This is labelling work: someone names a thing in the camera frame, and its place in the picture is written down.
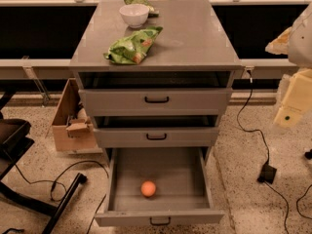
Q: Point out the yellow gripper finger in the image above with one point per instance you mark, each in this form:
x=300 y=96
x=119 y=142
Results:
x=280 y=45
x=297 y=99

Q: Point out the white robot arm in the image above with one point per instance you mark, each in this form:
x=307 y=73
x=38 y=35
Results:
x=296 y=43

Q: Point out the orange fruit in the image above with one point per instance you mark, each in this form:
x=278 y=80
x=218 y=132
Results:
x=148 y=188

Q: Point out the white bowl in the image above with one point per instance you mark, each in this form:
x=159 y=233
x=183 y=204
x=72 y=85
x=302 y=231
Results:
x=134 y=15

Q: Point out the grey drawer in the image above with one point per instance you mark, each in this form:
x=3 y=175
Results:
x=152 y=93
x=156 y=131
x=182 y=194

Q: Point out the grey drawer cabinet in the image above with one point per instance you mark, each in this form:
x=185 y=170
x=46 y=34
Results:
x=192 y=39

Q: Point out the green chip bag front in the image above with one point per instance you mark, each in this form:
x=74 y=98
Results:
x=133 y=49

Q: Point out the grey bottom drawer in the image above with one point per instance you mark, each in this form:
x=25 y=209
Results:
x=182 y=194

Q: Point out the grey middle drawer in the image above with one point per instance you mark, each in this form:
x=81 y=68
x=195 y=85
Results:
x=156 y=131

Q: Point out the grey top drawer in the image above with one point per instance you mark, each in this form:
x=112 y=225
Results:
x=152 y=93

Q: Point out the cardboard box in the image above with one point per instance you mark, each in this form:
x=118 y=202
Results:
x=72 y=128

